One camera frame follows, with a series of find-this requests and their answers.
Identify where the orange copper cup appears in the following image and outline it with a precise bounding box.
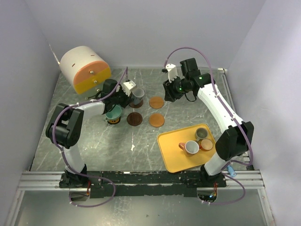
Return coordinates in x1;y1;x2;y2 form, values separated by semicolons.
199;139;213;152

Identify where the grey yellow-handled cup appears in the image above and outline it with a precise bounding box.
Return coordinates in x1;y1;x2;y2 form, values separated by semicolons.
195;128;208;142

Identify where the light orange wooden coaster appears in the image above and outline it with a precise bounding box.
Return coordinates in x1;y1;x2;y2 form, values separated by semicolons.
149;113;165;128

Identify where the white pink cup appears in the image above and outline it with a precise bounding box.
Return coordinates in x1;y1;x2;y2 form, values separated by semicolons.
178;140;199;157

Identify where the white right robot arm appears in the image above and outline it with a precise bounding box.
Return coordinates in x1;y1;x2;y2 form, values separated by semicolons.
162;58;254;187

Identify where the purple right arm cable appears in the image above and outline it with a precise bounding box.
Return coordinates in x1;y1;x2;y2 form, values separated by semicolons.
163;47;253;205

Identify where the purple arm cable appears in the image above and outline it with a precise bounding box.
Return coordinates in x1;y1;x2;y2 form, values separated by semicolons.
52;66;128;208
163;47;253;205

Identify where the white grey-handled cup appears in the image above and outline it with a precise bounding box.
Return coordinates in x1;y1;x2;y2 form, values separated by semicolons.
132;88;145;105

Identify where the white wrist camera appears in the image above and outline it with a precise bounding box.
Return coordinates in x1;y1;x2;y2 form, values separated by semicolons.
162;64;179;83
121;81;136;97

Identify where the yellow black-rimmed coaster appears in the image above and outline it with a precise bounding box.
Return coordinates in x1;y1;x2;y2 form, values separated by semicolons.
106;117;121;125

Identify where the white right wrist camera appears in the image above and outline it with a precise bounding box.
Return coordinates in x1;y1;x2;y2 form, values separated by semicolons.
162;64;179;83

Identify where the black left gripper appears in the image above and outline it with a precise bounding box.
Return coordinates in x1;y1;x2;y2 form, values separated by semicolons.
112;86;134;109

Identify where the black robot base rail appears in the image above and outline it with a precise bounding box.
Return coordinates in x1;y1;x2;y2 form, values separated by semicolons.
59;170;226;198

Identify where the yellow plastic tray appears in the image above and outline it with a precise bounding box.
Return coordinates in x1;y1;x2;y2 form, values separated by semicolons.
157;124;216;173

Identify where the dark walnut wooden coaster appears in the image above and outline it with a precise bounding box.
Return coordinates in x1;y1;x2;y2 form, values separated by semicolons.
127;112;143;126

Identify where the aluminium frame rail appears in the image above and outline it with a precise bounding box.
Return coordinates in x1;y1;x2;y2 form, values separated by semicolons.
18;170;265;190

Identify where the tan wooden coaster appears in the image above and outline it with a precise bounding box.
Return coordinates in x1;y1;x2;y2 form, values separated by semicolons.
149;97;164;109

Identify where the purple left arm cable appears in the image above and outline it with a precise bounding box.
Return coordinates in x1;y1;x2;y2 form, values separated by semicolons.
52;66;128;208

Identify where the teal cup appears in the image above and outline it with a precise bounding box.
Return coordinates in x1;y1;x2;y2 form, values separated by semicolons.
105;105;122;121

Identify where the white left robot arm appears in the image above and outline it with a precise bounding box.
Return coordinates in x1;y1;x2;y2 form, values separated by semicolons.
46;79;136;188

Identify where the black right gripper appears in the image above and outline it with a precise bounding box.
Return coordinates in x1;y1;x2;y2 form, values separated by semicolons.
163;74;189;102

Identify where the dark brown wooden coaster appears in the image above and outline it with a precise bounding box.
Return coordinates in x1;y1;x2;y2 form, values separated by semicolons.
129;100;143;108

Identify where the blue clip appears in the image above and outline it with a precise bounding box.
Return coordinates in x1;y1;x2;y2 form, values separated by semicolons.
227;165;237;178

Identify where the white cylindrical drawer cabinet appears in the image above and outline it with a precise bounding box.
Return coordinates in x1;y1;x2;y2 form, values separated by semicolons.
60;46;111;98

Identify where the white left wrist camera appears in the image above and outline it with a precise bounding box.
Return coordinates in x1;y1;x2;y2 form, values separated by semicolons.
121;81;136;97

